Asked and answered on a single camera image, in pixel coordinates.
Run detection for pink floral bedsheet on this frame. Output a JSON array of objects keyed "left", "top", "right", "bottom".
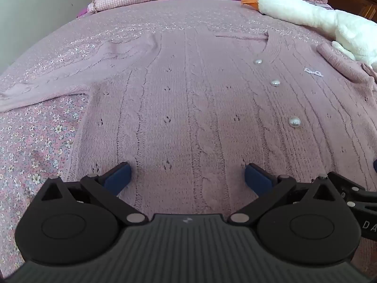
[{"left": 0, "top": 0, "right": 377, "bottom": 278}]

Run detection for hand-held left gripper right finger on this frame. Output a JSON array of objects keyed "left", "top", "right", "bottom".
[{"left": 229, "top": 163, "right": 339, "bottom": 226}]

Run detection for white goose plush toy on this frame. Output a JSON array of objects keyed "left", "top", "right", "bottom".
[{"left": 241, "top": 0, "right": 377, "bottom": 72}]

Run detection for pink knit cardigan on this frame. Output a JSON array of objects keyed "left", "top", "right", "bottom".
[{"left": 0, "top": 25, "right": 377, "bottom": 211}]

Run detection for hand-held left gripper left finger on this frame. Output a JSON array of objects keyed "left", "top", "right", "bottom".
[{"left": 38, "top": 162, "right": 148, "bottom": 226}]

